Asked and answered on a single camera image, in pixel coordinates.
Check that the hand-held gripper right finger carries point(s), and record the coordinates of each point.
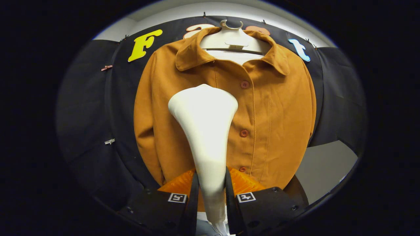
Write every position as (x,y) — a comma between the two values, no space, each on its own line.
(230,206)

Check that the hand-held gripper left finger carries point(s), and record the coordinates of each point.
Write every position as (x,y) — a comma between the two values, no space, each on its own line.
(193,206)

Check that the white garment steamer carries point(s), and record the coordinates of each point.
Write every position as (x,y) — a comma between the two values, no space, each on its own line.
(205,124)

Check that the orange-brown button shirt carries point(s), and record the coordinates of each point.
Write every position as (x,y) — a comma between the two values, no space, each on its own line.
(275,124)

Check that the silver clip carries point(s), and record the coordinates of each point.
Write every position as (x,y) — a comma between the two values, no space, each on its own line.
(109,141)

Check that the black backdrop cloth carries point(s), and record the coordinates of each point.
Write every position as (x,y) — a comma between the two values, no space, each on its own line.
(92,108)

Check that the copper clip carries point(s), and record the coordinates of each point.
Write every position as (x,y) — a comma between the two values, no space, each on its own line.
(106,68)

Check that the white plastic hanger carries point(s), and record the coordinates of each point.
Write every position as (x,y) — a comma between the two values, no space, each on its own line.
(234,38)

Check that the row of black clips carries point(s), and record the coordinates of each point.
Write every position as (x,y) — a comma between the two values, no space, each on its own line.
(203,14)

